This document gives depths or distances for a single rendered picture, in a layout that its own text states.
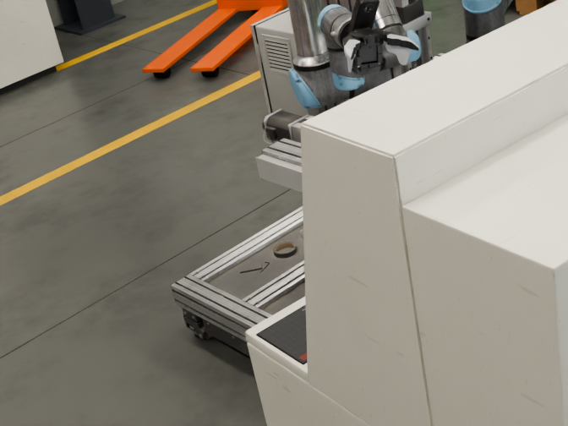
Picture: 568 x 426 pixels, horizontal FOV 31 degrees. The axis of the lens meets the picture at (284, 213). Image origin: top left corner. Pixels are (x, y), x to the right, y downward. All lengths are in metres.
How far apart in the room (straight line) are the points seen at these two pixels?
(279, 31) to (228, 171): 2.15
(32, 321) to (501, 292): 3.18
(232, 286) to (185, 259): 0.71
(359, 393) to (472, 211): 0.54
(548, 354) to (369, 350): 0.44
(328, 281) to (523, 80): 0.47
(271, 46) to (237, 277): 1.05
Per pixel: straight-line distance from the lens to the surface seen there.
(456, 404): 1.62
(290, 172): 2.85
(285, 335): 2.09
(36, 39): 7.19
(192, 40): 6.95
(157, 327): 4.06
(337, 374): 1.88
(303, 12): 2.59
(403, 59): 2.18
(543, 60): 1.70
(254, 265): 3.88
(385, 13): 2.45
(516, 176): 1.51
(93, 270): 4.59
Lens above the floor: 2.17
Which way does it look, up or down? 28 degrees down
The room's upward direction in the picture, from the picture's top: 12 degrees counter-clockwise
